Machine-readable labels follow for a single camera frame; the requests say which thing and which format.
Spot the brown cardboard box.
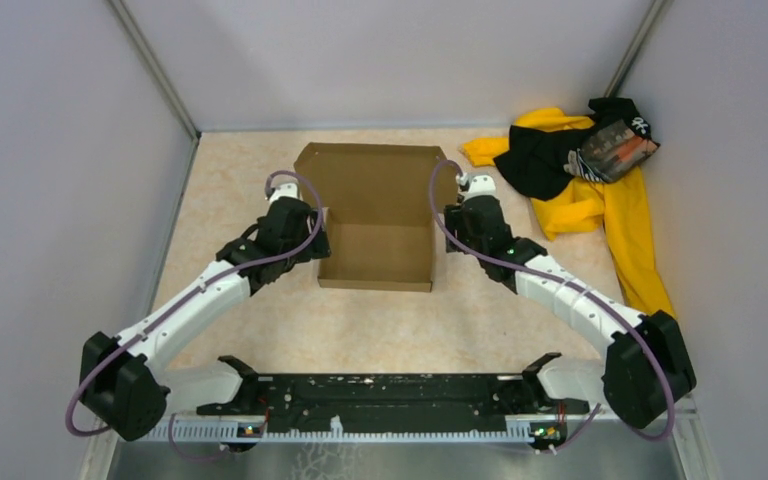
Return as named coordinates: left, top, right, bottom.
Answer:
left=294, top=142, right=457, bottom=293

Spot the aluminium frame rail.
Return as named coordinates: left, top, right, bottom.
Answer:
left=135, top=374, right=699, bottom=444

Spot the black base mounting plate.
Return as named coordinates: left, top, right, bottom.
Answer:
left=196, top=373, right=589, bottom=434

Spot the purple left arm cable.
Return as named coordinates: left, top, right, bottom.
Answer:
left=65, top=169, right=326, bottom=464

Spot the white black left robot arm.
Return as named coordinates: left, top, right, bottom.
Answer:
left=65, top=178, right=330, bottom=441

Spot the black printed garment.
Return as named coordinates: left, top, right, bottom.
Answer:
left=493, top=97, right=660, bottom=201

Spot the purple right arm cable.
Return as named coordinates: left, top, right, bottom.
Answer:
left=428, top=158, right=677, bottom=456

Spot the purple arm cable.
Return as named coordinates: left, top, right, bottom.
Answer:
left=428, top=158, right=677, bottom=456
left=65, top=169, right=326, bottom=464

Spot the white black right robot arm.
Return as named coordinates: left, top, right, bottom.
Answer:
left=435, top=173, right=697, bottom=440

